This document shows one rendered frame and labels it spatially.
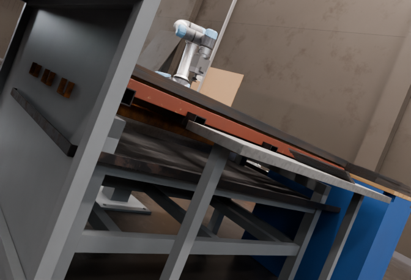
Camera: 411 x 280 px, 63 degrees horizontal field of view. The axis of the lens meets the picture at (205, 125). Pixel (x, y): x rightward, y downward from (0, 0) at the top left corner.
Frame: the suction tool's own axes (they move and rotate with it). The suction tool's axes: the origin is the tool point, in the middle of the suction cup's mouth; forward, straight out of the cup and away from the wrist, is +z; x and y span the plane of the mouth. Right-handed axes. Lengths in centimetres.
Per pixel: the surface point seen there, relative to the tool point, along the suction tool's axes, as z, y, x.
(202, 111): 14, -45, -68
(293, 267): 80, 61, -70
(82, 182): 39, -88, -85
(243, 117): 10, -24, -69
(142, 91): 14, -71, -68
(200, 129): 19, -55, -81
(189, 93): 10, -54, -68
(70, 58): 13, -85, -41
